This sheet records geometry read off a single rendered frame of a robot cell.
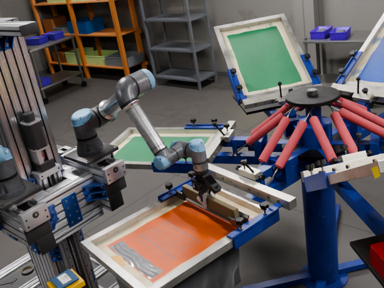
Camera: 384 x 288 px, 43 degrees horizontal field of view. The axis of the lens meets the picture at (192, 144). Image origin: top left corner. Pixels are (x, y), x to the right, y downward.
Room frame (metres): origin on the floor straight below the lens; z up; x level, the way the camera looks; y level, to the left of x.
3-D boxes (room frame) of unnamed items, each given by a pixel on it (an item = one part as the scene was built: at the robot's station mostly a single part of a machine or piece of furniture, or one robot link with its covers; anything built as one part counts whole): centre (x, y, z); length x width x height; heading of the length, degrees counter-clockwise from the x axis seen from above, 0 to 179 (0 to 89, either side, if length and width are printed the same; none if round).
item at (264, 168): (2.33, -0.33, 1.02); 0.17 x 0.06 x 0.05; 125
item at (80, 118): (2.51, 0.56, 1.42); 0.13 x 0.12 x 0.14; 137
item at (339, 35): (5.75, -2.06, 0.48); 0.98 x 0.57 x 0.96; 45
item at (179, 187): (2.37, 0.10, 0.98); 0.30 x 0.05 x 0.07; 125
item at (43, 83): (8.44, 2.27, 0.54); 1.14 x 0.68 x 1.07; 135
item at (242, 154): (2.88, -0.17, 0.90); 1.24 x 0.06 x 0.06; 65
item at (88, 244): (2.01, 0.13, 0.97); 0.79 x 0.58 x 0.04; 125
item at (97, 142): (2.50, 0.56, 1.31); 0.15 x 0.15 x 0.10
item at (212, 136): (3.00, 0.09, 1.05); 1.08 x 0.61 x 0.23; 65
